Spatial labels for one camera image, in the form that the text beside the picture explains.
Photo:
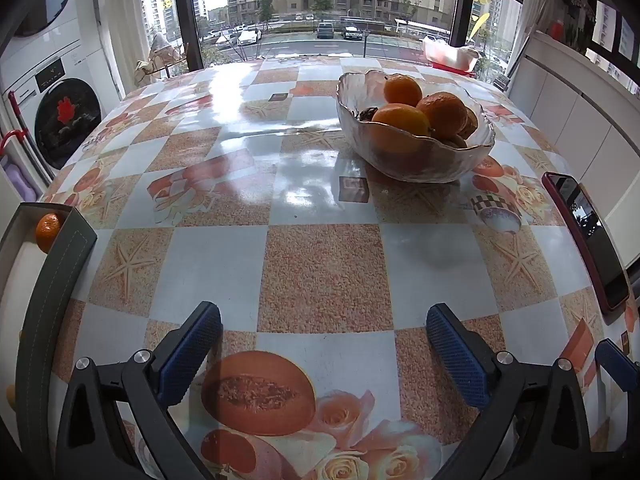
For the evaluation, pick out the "red bottle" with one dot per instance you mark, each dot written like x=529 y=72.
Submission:
x=556 y=30

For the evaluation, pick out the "white washing machine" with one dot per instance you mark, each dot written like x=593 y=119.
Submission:
x=65 y=120

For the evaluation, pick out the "checkered printed tablecloth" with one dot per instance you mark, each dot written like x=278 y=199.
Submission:
x=320 y=280

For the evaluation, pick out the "black window frame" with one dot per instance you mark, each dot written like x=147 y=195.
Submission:
x=192 y=10

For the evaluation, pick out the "grey van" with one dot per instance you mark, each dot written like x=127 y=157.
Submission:
x=325 y=31

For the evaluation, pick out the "yellow banner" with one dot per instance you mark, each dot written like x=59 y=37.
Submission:
x=479 y=22

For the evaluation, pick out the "white car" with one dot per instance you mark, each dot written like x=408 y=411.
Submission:
x=225 y=40
x=248 y=36

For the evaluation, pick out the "grey shallow cardboard box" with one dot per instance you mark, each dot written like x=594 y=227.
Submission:
x=55 y=285

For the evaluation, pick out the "white tumble dryer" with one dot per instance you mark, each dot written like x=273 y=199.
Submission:
x=45 y=5

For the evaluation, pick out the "mop with red hook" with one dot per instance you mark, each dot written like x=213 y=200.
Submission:
x=12 y=134

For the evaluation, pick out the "black car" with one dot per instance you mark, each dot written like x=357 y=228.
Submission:
x=352 y=33

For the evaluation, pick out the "white curtain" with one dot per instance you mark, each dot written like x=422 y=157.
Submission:
x=522 y=20
x=120 y=25

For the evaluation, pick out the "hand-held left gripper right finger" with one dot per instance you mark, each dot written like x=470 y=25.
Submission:
x=457 y=355

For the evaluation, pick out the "clear glass bowl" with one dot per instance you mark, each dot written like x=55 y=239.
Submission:
x=425 y=165

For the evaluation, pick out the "red basin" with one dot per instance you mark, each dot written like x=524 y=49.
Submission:
x=450 y=67

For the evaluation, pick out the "phone with red case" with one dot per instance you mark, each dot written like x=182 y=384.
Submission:
x=590 y=230

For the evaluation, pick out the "dark plant decoration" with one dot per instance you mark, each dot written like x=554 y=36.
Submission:
x=580 y=10

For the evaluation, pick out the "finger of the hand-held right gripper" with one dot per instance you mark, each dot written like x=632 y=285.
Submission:
x=620 y=367

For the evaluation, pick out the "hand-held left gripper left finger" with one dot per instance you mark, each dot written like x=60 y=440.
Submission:
x=192 y=350

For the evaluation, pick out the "purple item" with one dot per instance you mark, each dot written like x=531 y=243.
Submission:
x=17 y=180

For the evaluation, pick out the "white cabinet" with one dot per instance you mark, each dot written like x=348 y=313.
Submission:
x=565 y=110

